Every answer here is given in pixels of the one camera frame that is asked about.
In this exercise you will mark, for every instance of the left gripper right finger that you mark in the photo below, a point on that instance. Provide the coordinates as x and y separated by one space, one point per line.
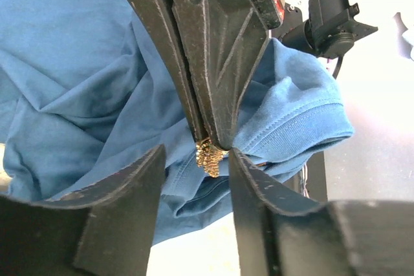
280 232

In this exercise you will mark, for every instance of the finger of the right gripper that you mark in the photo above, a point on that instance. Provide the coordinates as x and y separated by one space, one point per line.
223 41
159 21

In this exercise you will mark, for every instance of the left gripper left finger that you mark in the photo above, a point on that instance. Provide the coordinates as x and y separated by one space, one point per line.
106 228

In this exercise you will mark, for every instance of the gold flower brooch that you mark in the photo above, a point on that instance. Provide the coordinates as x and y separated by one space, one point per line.
208 156

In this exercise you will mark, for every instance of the dark blue t-shirt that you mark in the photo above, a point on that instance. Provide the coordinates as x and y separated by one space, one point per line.
84 94

